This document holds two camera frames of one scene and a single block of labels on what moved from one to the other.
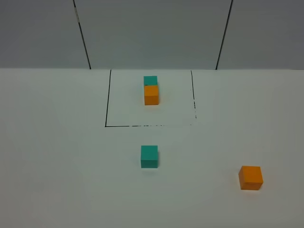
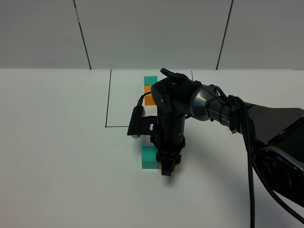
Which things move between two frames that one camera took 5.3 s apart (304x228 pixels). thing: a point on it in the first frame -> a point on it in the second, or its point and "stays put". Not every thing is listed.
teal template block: x=150 y=80 stays put
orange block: x=250 y=177 -> x=177 y=167
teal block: x=149 y=156 stays put
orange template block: x=151 y=95 stays put
